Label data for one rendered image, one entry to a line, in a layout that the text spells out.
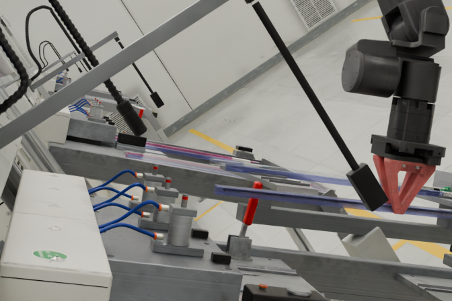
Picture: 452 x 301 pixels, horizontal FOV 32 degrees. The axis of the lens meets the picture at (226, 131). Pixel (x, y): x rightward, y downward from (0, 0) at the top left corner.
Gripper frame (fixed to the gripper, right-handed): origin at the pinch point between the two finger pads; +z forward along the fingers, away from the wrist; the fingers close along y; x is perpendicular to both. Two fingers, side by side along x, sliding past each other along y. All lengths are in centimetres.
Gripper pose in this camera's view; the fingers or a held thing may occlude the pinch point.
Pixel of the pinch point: (396, 207)
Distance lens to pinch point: 108.4
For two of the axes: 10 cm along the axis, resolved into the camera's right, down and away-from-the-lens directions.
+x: 9.7, 1.3, 2.2
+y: 2.1, 1.0, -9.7
